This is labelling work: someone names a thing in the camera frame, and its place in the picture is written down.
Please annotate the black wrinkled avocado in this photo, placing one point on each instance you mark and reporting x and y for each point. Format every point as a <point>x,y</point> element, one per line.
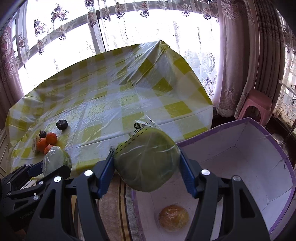
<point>62,125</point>

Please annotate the purple white cardboard box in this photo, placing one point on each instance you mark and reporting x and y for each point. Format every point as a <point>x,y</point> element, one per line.
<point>243,148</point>

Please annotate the large green melon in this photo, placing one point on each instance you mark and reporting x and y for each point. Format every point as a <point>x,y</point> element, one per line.
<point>148,159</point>

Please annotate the pink curtain right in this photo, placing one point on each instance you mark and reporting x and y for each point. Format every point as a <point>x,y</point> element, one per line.
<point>252,54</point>

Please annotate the striped towel cushion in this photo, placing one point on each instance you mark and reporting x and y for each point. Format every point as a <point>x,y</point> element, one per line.
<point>119,212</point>

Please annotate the pink plastic stool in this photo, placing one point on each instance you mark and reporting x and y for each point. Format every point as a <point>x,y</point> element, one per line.
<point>260,101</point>

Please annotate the small green fruit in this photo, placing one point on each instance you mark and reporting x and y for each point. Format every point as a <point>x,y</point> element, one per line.
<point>54,159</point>

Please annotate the small dark mangosteen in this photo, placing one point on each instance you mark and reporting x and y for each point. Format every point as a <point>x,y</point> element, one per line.
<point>42,134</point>

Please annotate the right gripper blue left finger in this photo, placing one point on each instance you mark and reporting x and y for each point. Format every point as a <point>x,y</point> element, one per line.
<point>91,185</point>

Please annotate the white lace sheer curtain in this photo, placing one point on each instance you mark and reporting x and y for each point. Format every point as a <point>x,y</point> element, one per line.
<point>49,36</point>

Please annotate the orange with stem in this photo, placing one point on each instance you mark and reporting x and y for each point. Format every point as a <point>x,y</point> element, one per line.
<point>42,144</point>

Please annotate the yellow pear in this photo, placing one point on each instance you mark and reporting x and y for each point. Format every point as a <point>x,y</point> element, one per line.
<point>173,218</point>

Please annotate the yellow checkered plastic tablecloth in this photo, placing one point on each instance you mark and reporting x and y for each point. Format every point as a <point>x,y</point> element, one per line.
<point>101,96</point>

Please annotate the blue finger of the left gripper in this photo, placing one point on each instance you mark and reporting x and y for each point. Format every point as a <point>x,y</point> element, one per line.
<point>36,168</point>

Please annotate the pink floral curtain left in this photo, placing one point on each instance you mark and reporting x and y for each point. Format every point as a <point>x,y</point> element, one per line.
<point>10,86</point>

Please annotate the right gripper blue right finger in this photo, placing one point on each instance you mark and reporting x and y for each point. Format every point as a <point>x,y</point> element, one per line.
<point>202,185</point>

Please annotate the pale cut fruit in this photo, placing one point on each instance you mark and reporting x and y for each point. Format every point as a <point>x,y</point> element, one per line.
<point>35,142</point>

